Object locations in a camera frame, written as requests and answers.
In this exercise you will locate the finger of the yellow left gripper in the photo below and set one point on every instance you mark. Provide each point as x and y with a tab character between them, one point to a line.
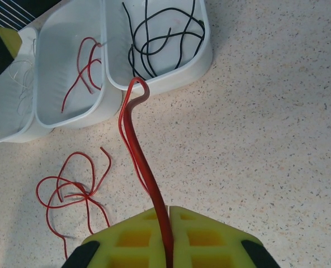
10	40

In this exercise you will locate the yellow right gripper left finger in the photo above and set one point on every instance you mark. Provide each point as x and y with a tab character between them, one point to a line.
112	251

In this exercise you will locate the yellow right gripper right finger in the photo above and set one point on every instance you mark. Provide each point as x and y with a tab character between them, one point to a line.
215	251

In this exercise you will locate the white plastic tray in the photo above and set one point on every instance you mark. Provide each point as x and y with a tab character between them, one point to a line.
51	69
3	111
182	79

